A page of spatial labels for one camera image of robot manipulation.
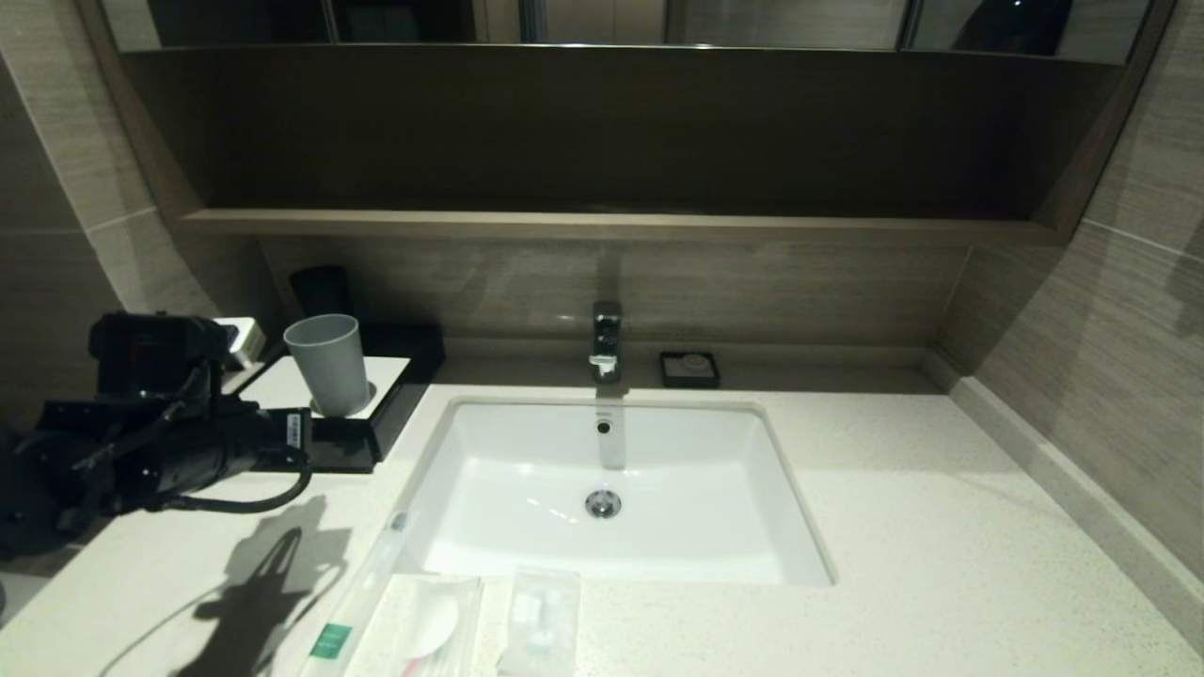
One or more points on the brown wooden shelf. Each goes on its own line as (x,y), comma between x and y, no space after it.
(611,227)

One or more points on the toothbrush packet with green label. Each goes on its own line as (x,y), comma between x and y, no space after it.
(331,641)

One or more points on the chrome faucet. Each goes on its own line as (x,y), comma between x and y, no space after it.
(607,338)

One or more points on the chrome sink drain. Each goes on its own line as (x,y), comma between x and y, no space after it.
(603,505)

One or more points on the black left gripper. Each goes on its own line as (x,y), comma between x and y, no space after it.
(216,451)

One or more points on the black cup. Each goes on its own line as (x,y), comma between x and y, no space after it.
(320,287)

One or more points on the grey plastic cup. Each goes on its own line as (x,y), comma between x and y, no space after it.
(329,367)

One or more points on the clear packet with cotton swabs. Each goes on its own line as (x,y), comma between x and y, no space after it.
(541,621)

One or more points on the clear packet with white disc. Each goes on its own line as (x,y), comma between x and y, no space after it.
(423,625)

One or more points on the black soap dish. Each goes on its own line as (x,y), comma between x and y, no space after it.
(670,376)

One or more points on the white sink basin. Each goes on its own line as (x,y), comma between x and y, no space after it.
(696,508)

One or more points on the black amenity drawer box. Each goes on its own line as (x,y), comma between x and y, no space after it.
(414,357)

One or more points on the wall mirror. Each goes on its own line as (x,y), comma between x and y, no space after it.
(771,21)

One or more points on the round white soap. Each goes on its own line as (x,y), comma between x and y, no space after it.
(694,363)

